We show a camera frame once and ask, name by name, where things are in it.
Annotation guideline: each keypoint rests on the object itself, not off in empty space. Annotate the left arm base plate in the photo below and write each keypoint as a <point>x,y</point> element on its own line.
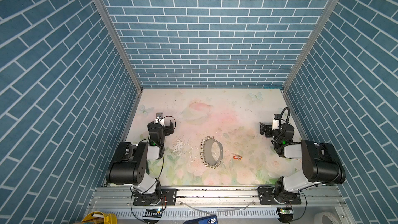
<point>168,195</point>

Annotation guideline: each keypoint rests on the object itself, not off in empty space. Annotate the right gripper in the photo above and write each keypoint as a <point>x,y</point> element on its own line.
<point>264,128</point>

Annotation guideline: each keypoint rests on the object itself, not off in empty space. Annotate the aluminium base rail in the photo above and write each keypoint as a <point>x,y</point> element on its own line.
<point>231,204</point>

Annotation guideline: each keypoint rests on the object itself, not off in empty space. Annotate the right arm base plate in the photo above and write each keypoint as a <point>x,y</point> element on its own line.
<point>270,196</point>

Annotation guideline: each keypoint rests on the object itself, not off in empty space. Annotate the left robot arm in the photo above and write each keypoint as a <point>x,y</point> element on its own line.
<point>129,164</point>

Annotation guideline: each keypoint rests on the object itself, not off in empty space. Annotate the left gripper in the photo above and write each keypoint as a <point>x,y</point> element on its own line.
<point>168,129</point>

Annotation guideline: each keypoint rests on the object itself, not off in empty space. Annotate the white tape roll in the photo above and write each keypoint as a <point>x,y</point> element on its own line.
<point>325,218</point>

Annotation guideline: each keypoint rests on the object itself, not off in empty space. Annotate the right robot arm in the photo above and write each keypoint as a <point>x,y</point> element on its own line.
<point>321,165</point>

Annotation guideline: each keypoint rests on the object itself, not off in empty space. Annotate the yellow tape dispenser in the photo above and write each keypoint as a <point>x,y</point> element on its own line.
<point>100,218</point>

